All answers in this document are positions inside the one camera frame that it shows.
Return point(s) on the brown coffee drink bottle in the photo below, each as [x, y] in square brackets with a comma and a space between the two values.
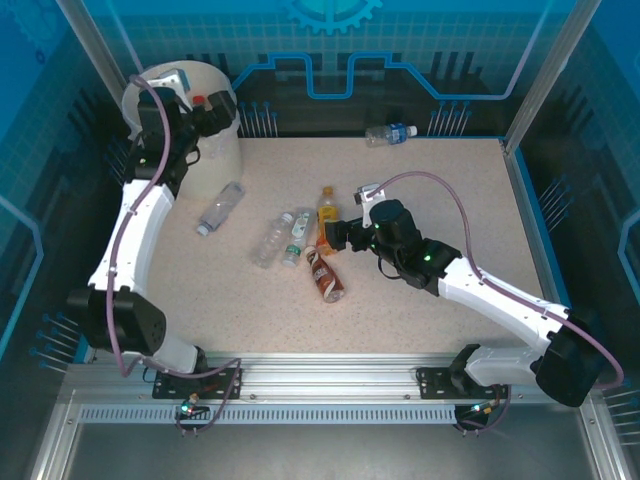
[324, 275]

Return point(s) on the clear ribbed bottle white cap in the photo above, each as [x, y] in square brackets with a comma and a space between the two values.
[270, 242]

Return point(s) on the clear bottle blue label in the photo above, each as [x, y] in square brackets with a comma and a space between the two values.
[390, 135]

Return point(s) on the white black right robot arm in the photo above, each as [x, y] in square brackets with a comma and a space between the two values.
[500, 300]

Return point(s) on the aluminium front rail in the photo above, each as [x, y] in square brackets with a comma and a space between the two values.
[325, 375]

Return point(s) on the small LED circuit board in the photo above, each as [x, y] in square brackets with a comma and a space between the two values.
[188, 406]
[482, 407]

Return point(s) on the orange juice bottle yellow label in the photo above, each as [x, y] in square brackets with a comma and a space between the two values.
[327, 207]

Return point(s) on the clear bottle green white label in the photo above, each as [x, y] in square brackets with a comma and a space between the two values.
[300, 227]

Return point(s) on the aluminium frame post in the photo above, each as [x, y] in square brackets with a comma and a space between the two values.
[92, 30]
[560, 55]

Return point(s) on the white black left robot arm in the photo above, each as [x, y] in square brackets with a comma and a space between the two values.
[135, 230]

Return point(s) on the aluminium frame bar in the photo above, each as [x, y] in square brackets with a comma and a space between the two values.
[55, 440]
[607, 450]

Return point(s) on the white plastic bin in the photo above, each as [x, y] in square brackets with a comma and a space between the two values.
[215, 170]

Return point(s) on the clear bluish bottle white cap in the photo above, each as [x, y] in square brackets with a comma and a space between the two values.
[220, 207]

